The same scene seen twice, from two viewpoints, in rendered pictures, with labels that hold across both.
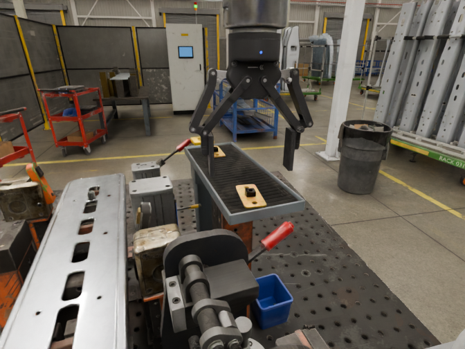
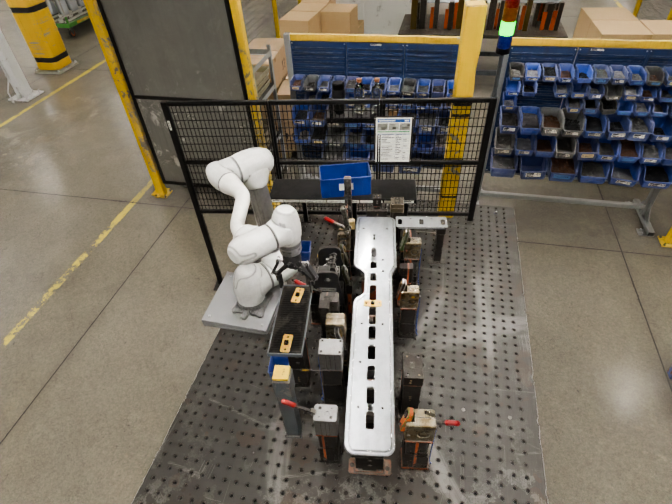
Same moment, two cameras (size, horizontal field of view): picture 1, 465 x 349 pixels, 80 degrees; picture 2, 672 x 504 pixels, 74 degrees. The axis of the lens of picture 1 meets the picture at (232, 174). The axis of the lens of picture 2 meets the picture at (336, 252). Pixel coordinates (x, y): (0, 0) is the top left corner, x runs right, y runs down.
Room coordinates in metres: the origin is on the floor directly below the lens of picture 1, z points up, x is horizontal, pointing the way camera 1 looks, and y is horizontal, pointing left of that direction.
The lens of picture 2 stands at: (1.55, 0.73, 2.62)
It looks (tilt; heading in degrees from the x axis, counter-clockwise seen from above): 42 degrees down; 207
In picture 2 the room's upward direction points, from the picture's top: 4 degrees counter-clockwise
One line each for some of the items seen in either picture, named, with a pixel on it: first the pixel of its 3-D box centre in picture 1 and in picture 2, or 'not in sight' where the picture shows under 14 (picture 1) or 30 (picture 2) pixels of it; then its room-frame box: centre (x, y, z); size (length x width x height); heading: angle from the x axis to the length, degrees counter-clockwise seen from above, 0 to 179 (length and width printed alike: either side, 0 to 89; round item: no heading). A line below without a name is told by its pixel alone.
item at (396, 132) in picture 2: not in sight; (393, 139); (-0.76, -0.02, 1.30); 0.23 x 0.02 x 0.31; 110
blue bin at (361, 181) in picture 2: not in sight; (345, 179); (-0.55, -0.24, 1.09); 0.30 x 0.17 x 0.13; 118
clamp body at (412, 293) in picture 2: not in sight; (407, 312); (0.11, 0.38, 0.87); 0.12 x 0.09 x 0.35; 110
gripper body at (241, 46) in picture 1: (253, 66); (292, 259); (0.44, -0.03, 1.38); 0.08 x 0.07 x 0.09; 101
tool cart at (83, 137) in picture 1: (78, 119); not in sight; (4.14, 2.32, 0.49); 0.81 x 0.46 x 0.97; 0
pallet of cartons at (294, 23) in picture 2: not in sight; (326, 49); (-4.18, -2.12, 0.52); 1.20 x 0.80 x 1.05; 9
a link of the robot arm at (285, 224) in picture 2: not in sight; (283, 226); (0.45, -0.04, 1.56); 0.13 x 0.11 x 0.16; 153
